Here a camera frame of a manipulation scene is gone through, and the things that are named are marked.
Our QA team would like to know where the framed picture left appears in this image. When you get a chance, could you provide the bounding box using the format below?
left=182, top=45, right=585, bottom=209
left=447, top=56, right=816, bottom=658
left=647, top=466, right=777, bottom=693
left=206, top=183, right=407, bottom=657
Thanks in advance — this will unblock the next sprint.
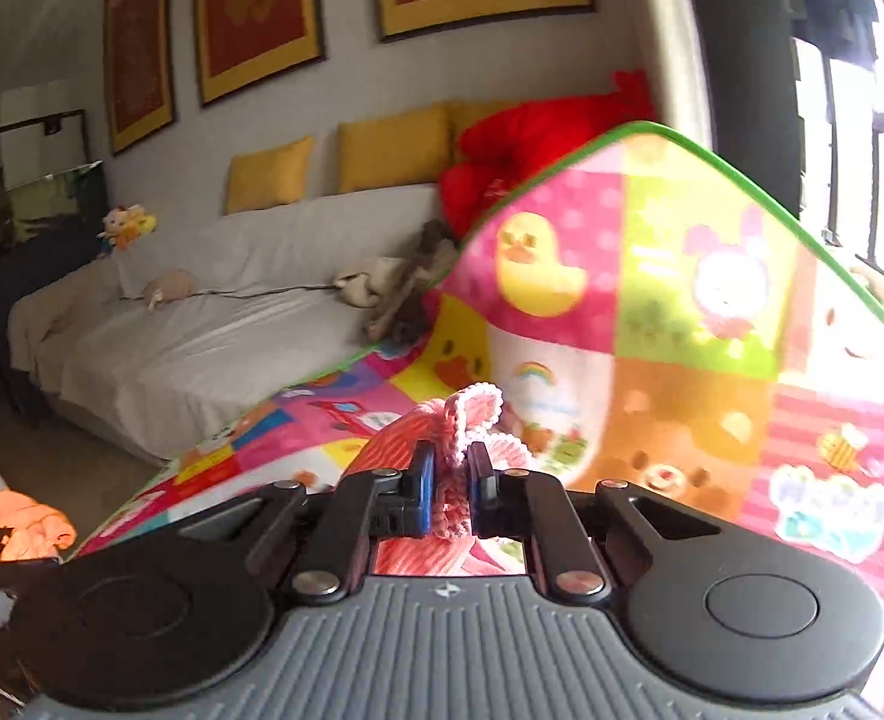
left=102, top=0, right=177, bottom=156

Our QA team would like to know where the pink corduroy garment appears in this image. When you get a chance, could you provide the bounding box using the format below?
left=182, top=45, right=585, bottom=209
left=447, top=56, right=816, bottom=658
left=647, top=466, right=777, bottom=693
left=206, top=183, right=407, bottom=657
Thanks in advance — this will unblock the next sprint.
left=344, top=382, right=535, bottom=577

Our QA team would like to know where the small plush toy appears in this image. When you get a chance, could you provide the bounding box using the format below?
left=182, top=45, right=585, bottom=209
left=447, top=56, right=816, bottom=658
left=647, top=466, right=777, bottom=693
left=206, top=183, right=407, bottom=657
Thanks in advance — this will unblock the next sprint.
left=99, top=203, right=157, bottom=252

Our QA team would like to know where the orange sleeve right forearm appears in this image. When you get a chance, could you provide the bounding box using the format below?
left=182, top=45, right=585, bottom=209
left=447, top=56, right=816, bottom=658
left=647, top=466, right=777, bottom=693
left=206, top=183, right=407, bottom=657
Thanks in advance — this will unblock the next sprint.
left=0, top=491, right=78, bottom=561

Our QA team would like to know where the framed picture middle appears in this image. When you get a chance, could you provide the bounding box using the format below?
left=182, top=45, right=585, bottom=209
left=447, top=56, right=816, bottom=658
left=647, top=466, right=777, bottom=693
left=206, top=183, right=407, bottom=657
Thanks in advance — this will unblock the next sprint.
left=193, top=0, right=326, bottom=107

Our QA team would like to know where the yellow cushion middle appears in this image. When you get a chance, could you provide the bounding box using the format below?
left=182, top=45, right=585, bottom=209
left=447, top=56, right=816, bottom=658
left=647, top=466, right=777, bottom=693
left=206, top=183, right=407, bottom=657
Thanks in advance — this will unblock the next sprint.
left=338, top=104, right=452, bottom=193

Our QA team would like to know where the grey cloth on sofa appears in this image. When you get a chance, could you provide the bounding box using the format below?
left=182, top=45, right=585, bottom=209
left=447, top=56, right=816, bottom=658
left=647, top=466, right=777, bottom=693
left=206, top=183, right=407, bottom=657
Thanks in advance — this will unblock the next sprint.
left=333, top=220, right=458, bottom=346

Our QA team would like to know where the colourful cartoon play mat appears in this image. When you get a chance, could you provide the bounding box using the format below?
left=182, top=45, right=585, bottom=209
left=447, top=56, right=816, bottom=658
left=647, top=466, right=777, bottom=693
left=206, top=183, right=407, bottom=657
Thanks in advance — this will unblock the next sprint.
left=89, top=122, right=884, bottom=598

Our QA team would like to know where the yellow cushion left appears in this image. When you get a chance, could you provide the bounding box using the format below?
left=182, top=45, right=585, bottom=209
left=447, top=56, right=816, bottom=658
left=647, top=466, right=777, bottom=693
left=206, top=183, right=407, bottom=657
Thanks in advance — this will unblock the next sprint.
left=224, top=137, right=315, bottom=215

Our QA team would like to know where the white covered sofa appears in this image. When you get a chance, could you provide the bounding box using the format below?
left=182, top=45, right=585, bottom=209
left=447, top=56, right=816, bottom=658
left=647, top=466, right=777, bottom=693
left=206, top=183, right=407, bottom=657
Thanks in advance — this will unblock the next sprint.
left=8, top=184, right=440, bottom=461

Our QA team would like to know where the yellow cushion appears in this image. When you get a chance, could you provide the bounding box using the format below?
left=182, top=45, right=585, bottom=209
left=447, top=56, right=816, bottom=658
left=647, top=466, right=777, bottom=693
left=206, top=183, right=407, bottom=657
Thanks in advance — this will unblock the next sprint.
left=224, top=137, right=315, bottom=215
left=338, top=104, right=452, bottom=193

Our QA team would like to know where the red plush cushion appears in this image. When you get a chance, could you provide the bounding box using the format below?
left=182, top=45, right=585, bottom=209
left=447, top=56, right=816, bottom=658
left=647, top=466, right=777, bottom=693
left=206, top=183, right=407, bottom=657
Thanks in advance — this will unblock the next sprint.
left=439, top=70, right=657, bottom=241

